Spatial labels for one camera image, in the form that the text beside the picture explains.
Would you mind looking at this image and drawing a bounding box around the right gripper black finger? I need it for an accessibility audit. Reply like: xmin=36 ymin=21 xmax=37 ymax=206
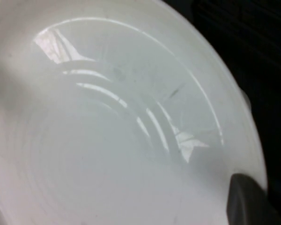
xmin=226 ymin=173 xmax=281 ymax=225

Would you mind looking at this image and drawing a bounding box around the white plate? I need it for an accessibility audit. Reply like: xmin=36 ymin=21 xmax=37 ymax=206
xmin=0 ymin=0 xmax=269 ymax=225

